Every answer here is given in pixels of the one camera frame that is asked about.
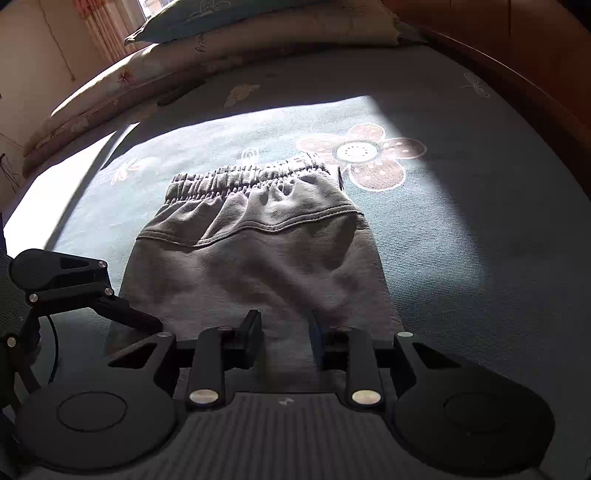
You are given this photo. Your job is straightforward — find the pink striped curtain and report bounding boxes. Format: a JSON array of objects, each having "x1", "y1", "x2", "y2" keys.
[{"x1": 71, "y1": 0, "x2": 148, "y2": 65}]

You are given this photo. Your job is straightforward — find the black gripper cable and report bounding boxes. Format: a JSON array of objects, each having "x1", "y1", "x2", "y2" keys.
[{"x1": 44, "y1": 314, "x2": 59, "y2": 386}]

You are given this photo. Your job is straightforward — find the folded floral quilt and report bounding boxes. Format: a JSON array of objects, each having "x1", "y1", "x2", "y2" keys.
[{"x1": 22, "y1": 44, "x2": 241, "y2": 176}]

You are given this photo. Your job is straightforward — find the blue printed pillow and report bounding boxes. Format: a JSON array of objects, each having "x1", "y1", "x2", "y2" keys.
[{"x1": 124, "y1": 0, "x2": 324, "y2": 46}]

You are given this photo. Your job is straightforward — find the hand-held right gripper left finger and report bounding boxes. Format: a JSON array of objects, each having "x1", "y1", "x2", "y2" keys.
[{"x1": 107, "y1": 309, "x2": 263, "y2": 409}]

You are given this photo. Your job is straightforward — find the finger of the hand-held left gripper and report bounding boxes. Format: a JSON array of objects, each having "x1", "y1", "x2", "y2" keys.
[
  {"x1": 27, "y1": 257, "x2": 163, "y2": 332},
  {"x1": 0, "y1": 305, "x2": 43, "y2": 408}
]

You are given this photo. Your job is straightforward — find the grey sweatpants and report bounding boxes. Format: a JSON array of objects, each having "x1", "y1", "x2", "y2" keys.
[{"x1": 105, "y1": 154, "x2": 402, "y2": 370}]

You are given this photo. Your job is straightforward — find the wooden bed headboard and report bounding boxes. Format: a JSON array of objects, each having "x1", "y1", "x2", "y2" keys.
[{"x1": 383, "y1": 0, "x2": 591, "y2": 204}]

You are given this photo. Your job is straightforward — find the blue printed bed sheet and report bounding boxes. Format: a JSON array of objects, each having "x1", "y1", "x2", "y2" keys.
[{"x1": 0, "y1": 44, "x2": 591, "y2": 480}]

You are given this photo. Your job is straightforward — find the black television cables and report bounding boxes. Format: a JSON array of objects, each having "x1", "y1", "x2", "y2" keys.
[{"x1": 0, "y1": 131, "x2": 24, "y2": 195}]

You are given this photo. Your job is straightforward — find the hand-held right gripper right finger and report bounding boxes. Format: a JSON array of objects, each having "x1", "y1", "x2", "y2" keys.
[{"x1": 310, "y1": 310, "x2": 462, "y2": 409}]

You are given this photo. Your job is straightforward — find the taupe floral pillow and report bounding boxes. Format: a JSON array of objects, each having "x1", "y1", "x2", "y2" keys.
[{"x1": 139, "y1": 0, "x2": 430, "y2": 75}]

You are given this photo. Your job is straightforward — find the thin hanging wall cord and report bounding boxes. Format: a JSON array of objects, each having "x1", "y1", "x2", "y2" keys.
[{"x1": 39, "y1": 0, "x2": 77, "y2": 81}]

